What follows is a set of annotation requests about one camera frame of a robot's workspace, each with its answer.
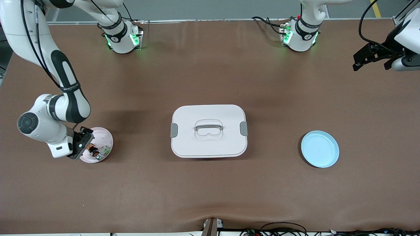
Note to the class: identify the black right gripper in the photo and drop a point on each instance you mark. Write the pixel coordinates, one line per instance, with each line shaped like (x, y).
(86, 136)

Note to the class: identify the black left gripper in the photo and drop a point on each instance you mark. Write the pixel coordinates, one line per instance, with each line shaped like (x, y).
(387, 49)

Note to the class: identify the orange black switch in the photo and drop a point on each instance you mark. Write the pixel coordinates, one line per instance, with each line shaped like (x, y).
(94, 151)

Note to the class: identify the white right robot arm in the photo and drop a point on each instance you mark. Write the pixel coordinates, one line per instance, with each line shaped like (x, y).
(19, 32)

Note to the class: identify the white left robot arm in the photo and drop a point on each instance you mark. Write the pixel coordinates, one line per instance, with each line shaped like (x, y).
(300, 39)

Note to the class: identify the pink plate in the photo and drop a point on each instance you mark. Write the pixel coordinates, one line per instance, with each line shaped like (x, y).
(103, 137)

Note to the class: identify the grey box latch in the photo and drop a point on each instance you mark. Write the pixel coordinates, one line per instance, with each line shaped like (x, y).
(243, 128)
(174, 130)

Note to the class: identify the light blue plate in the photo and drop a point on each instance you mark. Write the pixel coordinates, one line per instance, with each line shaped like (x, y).
(320, 149)

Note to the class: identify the white storage box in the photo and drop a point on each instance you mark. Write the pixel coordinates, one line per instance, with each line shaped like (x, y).
(210, 146)

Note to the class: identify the brown table cover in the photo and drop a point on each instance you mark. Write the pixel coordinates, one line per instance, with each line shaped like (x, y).
(210, 190)

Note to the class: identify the white green switch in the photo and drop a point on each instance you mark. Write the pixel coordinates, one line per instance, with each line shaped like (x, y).
(105, 150)

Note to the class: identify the aluminium frame corner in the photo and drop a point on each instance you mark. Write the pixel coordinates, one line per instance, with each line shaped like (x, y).
(397, 21)

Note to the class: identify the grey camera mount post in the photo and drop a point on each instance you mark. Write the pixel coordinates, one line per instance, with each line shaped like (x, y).
(210, 229)

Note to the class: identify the small white bracket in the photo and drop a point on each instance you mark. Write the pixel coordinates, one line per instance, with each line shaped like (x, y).
(219, 223)

